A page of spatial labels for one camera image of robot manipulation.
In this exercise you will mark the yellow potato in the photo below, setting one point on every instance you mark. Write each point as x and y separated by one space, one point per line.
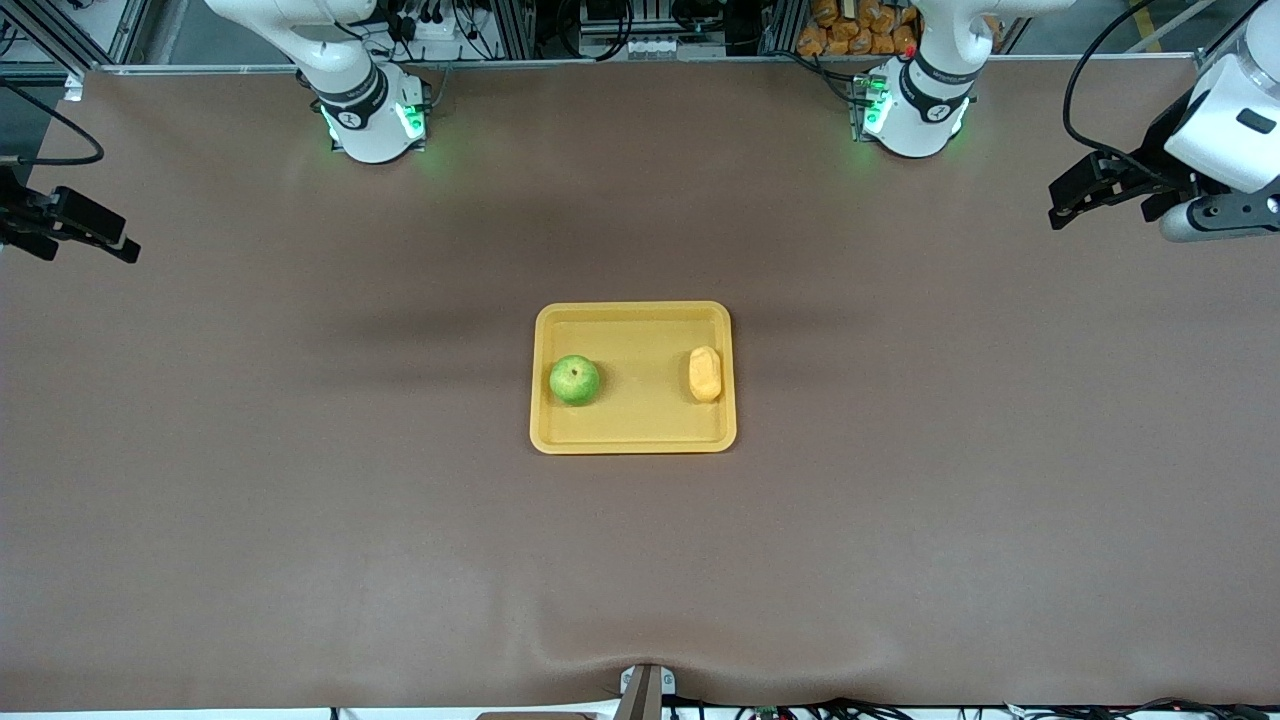
705 375

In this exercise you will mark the green apple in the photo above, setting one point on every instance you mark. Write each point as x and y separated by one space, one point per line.
575 382

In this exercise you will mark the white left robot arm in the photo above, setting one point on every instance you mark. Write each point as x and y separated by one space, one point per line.
920 110

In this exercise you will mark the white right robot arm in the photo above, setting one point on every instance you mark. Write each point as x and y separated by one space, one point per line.
365 120

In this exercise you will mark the yellow plastic tray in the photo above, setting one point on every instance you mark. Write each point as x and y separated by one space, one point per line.
645 420

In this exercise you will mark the orange packaged goods pile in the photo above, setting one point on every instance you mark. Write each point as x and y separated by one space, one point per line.
850 35

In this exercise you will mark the white power strip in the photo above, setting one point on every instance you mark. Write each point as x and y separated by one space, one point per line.
435 30

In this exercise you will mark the brown table mat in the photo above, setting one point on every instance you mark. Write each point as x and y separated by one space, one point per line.
640 550

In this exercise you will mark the silver table edge rail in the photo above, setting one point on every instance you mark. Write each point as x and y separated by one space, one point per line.
650 63

